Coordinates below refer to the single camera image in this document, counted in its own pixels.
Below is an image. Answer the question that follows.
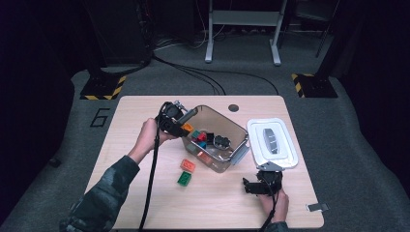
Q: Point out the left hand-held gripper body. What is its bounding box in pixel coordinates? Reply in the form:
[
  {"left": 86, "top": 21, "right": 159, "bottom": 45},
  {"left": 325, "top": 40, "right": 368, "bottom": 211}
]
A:
[{"left": 157, "top": 100, "right": 187, "bottom": 136}]

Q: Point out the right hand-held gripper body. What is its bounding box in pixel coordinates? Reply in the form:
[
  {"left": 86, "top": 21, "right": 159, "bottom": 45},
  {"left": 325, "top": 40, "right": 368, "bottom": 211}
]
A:
[{"left": 255, "top": 160, "right": 284, "bottom": 196}]

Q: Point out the white storage box lid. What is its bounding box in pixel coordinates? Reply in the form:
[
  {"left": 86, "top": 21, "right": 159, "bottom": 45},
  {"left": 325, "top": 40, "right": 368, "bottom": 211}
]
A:
[{"left": 246, "top": 117, "right": 299, "bottom": 170}]

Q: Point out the clear brown storage box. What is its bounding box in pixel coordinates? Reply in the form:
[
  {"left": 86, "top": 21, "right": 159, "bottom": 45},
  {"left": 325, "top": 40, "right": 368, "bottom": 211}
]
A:
[{"left": 176, "top": 104, "right": 251, "bottom": 174}]

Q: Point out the white toy car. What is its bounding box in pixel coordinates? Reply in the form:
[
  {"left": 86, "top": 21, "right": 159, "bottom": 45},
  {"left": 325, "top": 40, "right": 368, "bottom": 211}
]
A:
[{"left": 214, "top": 134, "right": 232, "bottom": 151}]

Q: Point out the person's right hand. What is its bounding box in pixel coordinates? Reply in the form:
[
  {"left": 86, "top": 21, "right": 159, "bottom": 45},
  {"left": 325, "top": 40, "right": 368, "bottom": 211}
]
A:
[{"left": 257, "top": 188, "right": 290, "bottom": 223}]

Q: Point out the person's left hand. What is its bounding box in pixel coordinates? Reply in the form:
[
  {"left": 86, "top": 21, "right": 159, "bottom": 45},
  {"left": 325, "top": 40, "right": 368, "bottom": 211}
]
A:
[{"left": 128, "top": 118, "right": 177, "bottom": 164}]

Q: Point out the orange-red building block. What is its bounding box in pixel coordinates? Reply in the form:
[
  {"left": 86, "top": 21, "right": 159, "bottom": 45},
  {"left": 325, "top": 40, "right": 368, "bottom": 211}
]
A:
[{"left": 180, "top": 159, "right": 196, "bottom": 173}]

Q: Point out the green building block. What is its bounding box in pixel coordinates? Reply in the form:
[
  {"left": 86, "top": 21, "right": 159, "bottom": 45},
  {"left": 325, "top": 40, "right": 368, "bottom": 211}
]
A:
[{"left": 176, "top": 171, "right": 192, "bottom": 188}]

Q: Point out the black cabinet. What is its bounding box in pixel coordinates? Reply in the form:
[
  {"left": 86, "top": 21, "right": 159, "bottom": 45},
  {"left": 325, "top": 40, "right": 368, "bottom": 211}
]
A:
[{"left": 84, "top": 0, "right": 153, "bottom": 67}]

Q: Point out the white metal stand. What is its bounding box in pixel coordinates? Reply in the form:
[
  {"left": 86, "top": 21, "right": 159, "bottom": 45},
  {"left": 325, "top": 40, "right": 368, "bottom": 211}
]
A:
[{"left": 204, "top": 0, "right": 282, "bottom": 67}]

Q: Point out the right hand-held gripper cable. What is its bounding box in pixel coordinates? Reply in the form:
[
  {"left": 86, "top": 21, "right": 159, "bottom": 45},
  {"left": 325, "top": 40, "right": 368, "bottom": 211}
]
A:
[{"left": 257, "top": 173, "right": 279, "bottom": 232}]

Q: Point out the hand-held gripper cable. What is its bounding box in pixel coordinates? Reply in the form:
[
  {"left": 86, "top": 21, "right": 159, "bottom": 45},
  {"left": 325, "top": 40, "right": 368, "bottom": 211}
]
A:
[
  {"left": 138, "top": 101, "right": 175, "bottom": 232},
  {"left": 257, "top": 173, "right": 279, "bottom": 232}
]

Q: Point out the black floor cable bundle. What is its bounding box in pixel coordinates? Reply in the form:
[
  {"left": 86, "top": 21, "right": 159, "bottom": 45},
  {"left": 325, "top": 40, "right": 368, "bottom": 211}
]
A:
[{"left": 151, "top": 54, "right": 227, "bottom": 96}]

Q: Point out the left hand-held gripper cable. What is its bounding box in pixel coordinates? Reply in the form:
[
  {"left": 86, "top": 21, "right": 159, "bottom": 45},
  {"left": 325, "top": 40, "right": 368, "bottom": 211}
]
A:
[{"left": 138, "top": 101, "right": 175, "bottom": 232}]

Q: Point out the black yellow striped base plate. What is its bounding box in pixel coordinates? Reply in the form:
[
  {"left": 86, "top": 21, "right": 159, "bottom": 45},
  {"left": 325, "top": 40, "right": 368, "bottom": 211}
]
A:
[
  {"left": 79, "top": 74, "right": 128, "bottom": 101},
  {"left": 291, "top": 72, "right": 339, "bottom": 99}
]

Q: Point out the thin black floor cable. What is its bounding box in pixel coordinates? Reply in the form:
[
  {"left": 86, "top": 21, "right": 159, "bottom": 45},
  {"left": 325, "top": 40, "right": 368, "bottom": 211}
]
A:
[{"left": 180, "top": 66, "right": 280, "bottom": 96}]

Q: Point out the black stand post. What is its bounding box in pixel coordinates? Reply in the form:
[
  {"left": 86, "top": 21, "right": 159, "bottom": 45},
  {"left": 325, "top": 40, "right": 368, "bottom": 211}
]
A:
[
  {"left": 81, "top": 0, "right": 109, "bottom": 81},
  {"left": 314, "top": 13, "right": 347, "bottom": 80}
]

